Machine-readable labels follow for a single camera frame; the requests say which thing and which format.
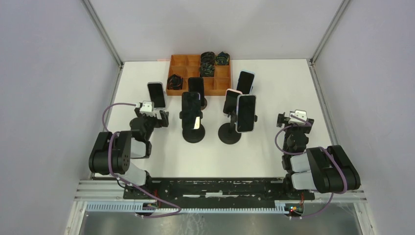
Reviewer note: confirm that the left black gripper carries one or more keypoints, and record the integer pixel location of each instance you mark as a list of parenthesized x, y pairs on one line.
[(163, 122)]

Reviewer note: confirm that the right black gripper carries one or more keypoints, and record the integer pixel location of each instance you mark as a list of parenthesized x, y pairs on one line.
[(282, 119)]

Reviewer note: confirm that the white-blue case phone front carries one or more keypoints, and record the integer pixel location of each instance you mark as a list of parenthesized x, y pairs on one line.
[(245, 111)]

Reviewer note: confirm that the black clamp stand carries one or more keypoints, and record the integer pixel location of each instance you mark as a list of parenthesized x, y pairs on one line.
[(192, 132), (227, 132)]

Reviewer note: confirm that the black phone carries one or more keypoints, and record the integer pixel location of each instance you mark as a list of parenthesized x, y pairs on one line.
[(196, 84), (191, 111)]

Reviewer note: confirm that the pink case phone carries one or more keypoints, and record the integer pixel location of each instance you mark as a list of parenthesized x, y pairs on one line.
[(231, 101)]

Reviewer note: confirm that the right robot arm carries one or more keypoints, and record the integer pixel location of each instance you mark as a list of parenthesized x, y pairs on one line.
[(320, 169)]

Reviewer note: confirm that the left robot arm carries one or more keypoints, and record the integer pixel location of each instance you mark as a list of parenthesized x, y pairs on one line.
[(112, 152)]

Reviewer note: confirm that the phone with clear case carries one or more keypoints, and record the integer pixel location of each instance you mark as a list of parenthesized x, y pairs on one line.
[(157, 94)]

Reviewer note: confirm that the round wooden phone stand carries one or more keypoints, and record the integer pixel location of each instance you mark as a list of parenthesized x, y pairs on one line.
[(203, 103)]

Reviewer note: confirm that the blue case phone rear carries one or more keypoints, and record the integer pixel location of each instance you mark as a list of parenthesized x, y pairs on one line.
[(245, 81)]

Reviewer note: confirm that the black phone on wooden stand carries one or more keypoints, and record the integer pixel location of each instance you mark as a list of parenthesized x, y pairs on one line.
[(196, 84)]

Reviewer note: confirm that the black coiled band front-left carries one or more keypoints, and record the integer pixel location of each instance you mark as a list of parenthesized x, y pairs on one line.
[(175, 82)]

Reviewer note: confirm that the orange compartment tray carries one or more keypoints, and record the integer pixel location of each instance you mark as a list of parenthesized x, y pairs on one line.
[(188, 65)]

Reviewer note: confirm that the black coiled band middle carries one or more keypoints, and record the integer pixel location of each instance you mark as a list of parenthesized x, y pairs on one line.
[(207, 70)]

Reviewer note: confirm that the black coiled band top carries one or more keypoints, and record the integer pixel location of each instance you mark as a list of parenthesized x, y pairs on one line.
[(208, 58)]

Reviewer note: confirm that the green-black coiled band right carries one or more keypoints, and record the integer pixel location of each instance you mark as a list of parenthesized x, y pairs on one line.
[(222, 59)]

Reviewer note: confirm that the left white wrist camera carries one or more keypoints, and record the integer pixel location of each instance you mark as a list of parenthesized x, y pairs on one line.
[(146, 107)]

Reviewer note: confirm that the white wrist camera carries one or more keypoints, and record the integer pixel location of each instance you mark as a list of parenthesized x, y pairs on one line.
[(146, 107), (298, 117)]

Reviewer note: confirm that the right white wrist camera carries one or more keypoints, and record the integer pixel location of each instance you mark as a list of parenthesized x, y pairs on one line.
[(298, 117)]

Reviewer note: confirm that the aluminium rail frame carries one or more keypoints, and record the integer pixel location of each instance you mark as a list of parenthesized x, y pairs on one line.
[(89, 190)]

